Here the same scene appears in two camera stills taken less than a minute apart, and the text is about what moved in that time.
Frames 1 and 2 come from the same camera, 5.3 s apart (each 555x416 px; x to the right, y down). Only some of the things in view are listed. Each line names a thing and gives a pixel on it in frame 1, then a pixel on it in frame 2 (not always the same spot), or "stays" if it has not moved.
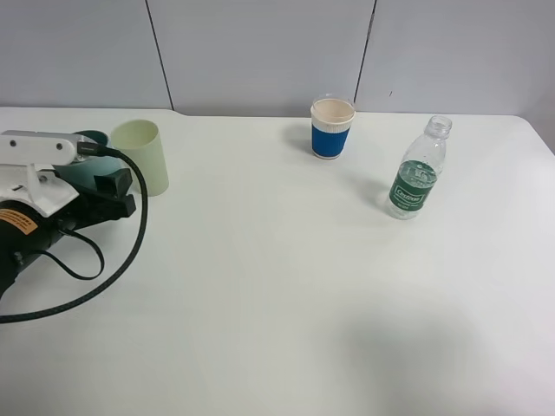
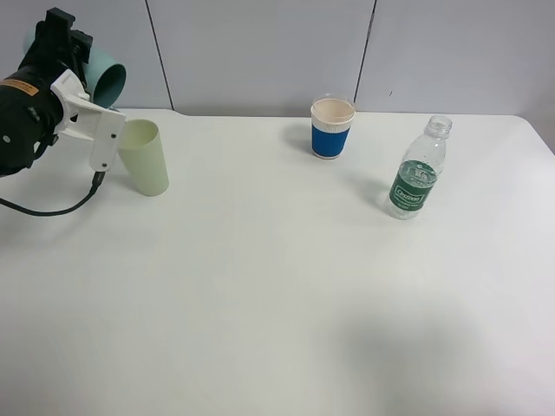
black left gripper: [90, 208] to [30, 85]
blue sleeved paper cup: [330, 122] stays
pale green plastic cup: [139, 140] stays
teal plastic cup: [82, 172] to [104, 78]
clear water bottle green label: [420, 170] stays
